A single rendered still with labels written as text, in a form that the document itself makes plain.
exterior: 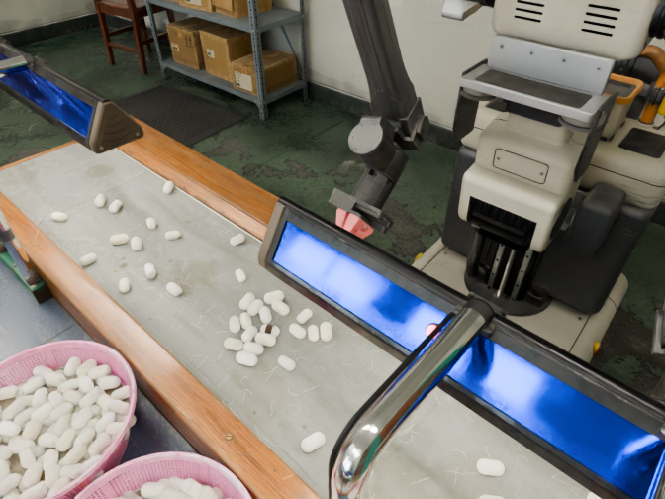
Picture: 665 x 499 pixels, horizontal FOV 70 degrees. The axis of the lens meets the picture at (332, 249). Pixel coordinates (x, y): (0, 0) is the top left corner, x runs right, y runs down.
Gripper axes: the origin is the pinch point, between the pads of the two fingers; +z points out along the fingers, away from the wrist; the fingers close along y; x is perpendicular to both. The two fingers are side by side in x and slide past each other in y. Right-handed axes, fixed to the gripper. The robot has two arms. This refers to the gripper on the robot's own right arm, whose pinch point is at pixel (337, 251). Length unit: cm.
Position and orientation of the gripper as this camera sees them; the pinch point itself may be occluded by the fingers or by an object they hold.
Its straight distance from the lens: 80.6
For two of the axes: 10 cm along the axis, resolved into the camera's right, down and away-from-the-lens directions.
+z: -5.0, 8.7, 0.0
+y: 7.5, 4.3, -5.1
